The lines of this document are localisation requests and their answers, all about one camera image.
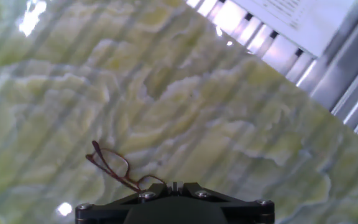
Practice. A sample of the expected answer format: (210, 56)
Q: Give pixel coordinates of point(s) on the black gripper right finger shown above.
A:
(247, 211)

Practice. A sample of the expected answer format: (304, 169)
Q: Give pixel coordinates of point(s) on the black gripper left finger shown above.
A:
(104, 211)

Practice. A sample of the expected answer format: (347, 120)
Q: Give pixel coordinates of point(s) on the brown thin-framed glasses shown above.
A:
(126, 179)

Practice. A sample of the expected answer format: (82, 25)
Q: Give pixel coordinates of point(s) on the green marble pattern mat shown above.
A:
(166, 93)

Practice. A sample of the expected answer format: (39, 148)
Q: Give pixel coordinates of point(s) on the densely printed paper sheet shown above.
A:
(315, 25)

